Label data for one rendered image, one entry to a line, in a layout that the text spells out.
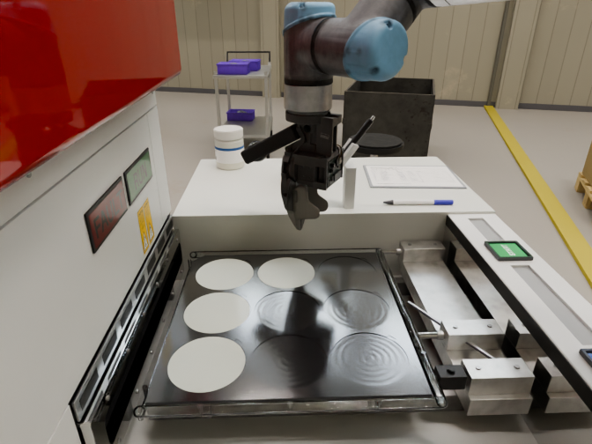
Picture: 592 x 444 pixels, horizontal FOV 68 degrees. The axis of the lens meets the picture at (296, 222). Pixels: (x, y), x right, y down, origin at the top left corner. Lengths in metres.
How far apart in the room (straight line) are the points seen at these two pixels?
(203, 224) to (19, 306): 0.50
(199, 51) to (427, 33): 3.66
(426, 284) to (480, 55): 6.51
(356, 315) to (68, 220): 0.42
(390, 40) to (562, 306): 0.42
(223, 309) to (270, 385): 0.17
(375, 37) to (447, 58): 6.62
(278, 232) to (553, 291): 0.47
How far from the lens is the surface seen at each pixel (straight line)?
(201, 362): 0.62
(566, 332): 0.65
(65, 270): 0.48
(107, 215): 0.56
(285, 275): 0.77
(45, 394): 0.46
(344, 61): 0.60
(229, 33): 7.76
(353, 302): 0.71
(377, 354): 0.63
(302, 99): 0.67
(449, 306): 0.77
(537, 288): 0.73
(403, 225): 0.88
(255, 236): 0.86
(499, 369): 0.64
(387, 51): 0.58
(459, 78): 7.23
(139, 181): 0.68
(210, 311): 0.70
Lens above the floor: 1.32
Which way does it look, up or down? 26 degrees down
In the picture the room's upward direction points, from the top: straight up
